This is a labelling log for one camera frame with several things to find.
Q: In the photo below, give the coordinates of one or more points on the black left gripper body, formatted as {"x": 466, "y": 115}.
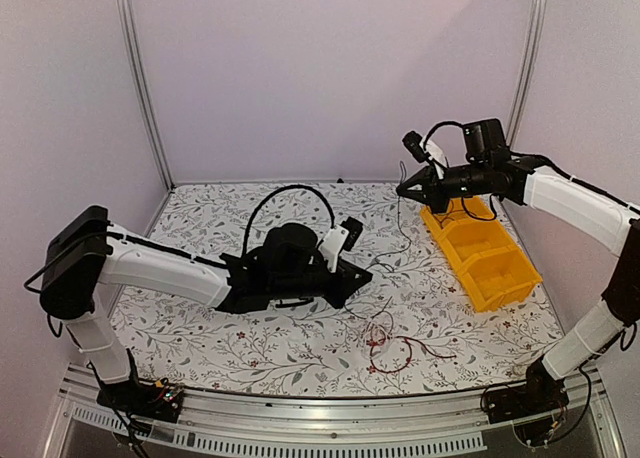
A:
{"x": 344, "y": 281}

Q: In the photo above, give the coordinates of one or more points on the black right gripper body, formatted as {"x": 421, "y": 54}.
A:
{"x": 442, "y": 197}

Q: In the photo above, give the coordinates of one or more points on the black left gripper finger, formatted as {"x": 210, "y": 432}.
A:
{"x": 344, "y": 288}
{"x": 351, "y": 273}

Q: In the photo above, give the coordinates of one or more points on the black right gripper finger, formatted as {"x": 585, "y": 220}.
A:
{"x": 418, "y": 196}
{"x": 419, "y": 183}

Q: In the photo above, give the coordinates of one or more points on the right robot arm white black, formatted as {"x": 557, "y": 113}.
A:
{"x": 535, "y": 181}

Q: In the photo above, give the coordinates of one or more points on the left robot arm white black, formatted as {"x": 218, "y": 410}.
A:
{"x": 292, "y": 266}

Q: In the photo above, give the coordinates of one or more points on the floral patterned table mat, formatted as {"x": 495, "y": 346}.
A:
{"x": 412, "y": 329}

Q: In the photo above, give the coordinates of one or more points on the yellow three-compartment bin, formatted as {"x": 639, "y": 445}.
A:
{"x": 489, "y": 264}

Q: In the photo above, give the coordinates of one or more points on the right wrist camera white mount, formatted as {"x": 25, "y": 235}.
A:
{"x": 424, "y": 150}

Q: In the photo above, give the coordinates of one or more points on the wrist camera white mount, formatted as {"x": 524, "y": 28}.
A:
{"x": 340, "y": 238}
{"x": 424, "y": 150}

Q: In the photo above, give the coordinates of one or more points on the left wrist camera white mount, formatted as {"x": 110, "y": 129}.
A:
{"x": 340, "y": 238}

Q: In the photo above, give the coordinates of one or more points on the front aluminium rail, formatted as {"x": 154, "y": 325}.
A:
{"x": 217, "y": 424}

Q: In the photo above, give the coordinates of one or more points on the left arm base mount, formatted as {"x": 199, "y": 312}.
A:
{"x": 161, "y": 403}

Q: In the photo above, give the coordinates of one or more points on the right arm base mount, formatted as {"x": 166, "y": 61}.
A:
{"x": 541, "y": 403}

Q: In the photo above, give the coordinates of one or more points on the right aluminium frame post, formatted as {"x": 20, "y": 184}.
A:
{"x": 531, "y": 47}

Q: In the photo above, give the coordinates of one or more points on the aluminium frame post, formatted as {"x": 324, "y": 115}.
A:
{"x": 142, "y": 91}
{"x": 531, "y": 47}

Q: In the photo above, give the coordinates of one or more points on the left aluminium frame post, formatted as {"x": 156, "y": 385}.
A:
{"x": 142, "y": 91}

